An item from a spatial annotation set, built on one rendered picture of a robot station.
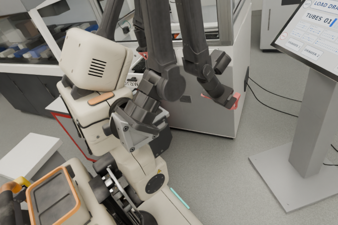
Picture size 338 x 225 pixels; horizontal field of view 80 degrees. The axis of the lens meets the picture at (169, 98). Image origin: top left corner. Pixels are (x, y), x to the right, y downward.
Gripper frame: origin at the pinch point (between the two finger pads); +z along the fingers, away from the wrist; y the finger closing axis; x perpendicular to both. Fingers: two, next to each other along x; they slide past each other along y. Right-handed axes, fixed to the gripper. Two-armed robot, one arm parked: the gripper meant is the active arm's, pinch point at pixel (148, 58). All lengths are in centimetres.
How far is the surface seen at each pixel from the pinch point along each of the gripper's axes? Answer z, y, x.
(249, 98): 103, 81, -53
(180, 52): 8.5, 20.2, -12.8
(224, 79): 30, 21, -42
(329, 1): -18, 19, -91
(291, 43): -2, 11, -79
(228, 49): 7, 22, -45
